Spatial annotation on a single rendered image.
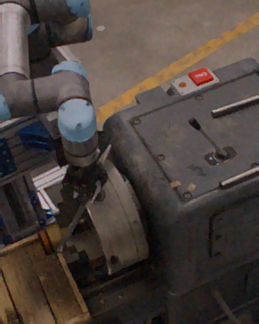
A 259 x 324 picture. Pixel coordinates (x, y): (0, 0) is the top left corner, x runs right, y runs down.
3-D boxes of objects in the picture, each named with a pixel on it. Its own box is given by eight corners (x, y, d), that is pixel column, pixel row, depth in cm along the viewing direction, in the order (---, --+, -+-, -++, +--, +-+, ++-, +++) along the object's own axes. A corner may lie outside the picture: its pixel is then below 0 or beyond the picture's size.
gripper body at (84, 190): (63, 193, 137) (57, 166, 126) (76, 163, 140) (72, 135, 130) (93, 202, 136) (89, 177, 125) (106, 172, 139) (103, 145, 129)
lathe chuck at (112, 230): (97, 194, 192) (91, 143, 164) (138, 276, 180) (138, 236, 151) (72, 205, 190) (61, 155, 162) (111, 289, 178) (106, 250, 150)
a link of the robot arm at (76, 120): (92, 91, 116) (98, 126, 112) (95, 122, 126) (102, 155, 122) (53, 96, 115) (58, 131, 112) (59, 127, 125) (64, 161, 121)
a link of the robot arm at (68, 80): (31, 64, 122) (36, 105, 117) (84, 54, 122) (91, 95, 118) (39, 86, 129) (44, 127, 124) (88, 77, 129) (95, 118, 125)
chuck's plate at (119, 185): (106, 191, 193) (102, 139, 165) (147, 272, 180) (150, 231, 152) (97, 194, 192) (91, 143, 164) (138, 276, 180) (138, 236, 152)
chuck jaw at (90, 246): (99, 223, 167) (115, 253, 159) (102, 233, 171) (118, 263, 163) (63, 238, 165) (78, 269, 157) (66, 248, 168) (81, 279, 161)
